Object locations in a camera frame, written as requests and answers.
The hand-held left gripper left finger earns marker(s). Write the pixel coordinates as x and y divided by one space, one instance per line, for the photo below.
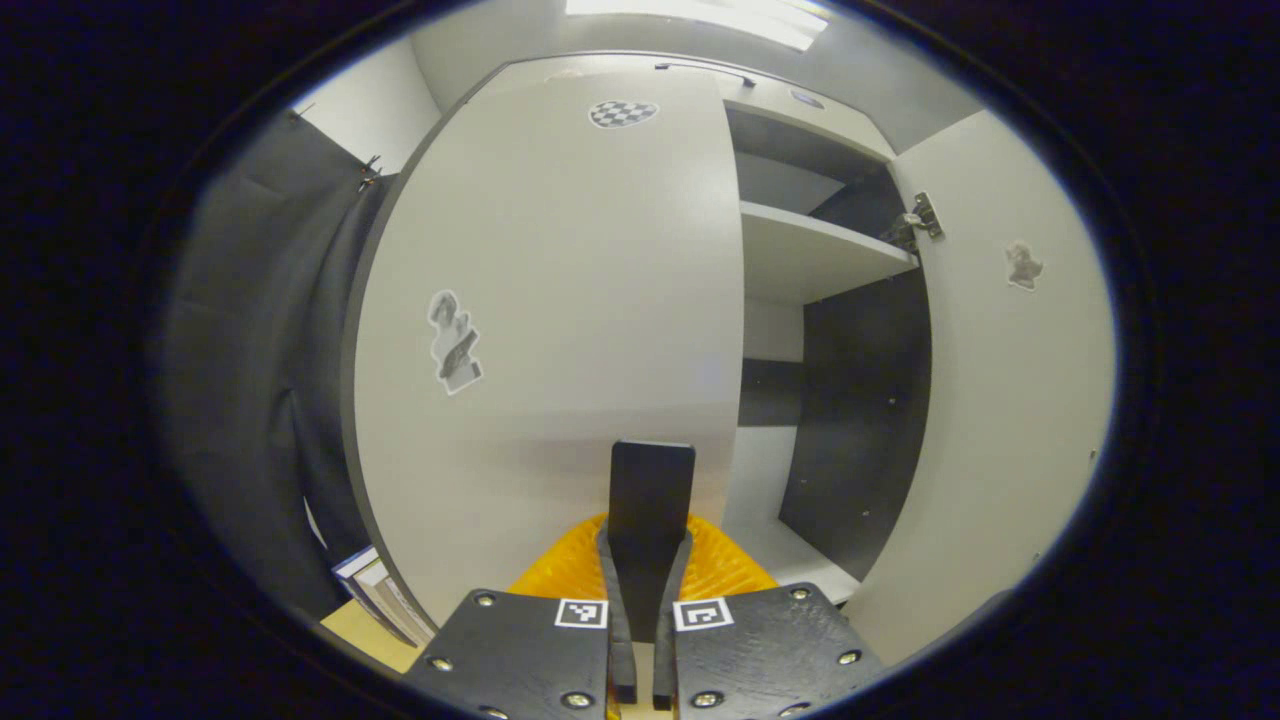
622 660

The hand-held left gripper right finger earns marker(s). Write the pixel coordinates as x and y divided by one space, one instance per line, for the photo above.
665 660

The white double-door shoe cabinet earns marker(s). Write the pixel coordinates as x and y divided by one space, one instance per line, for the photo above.
860 420

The white cabinet door checkered sticker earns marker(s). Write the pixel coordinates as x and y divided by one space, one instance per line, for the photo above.
560 280

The white cabinet door grey stickers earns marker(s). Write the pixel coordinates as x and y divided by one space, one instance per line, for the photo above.
1000 400

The white cabinet shelf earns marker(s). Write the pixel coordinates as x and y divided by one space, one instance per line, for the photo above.
810 255

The metal door hinge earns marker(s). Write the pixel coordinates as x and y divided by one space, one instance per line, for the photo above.
915 225

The white cabinet drawer front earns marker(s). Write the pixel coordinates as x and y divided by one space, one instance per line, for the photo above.
760 92

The stack of books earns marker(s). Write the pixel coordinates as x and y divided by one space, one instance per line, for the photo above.
380 595

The black backdrop cloth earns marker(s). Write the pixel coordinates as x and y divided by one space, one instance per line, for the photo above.
250 350

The large ceiling light panel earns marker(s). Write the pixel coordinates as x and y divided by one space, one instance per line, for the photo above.
700 20

